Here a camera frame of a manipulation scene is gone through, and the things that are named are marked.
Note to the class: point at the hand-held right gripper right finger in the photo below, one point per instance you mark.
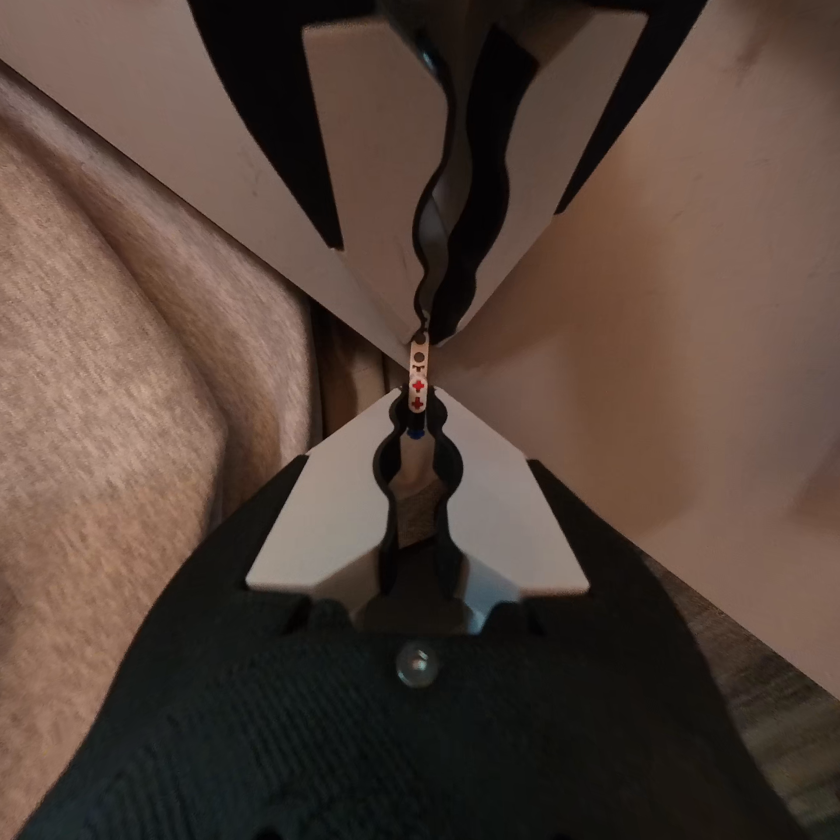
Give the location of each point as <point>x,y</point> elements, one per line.
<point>518,525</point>

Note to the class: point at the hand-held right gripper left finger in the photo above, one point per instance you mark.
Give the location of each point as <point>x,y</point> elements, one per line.
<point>315,525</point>

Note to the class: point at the white lego liftarm with pins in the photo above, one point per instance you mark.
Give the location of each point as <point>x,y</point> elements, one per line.
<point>418,380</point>

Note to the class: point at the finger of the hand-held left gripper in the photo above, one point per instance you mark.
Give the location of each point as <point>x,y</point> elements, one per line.
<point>367,164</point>
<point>558,118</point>

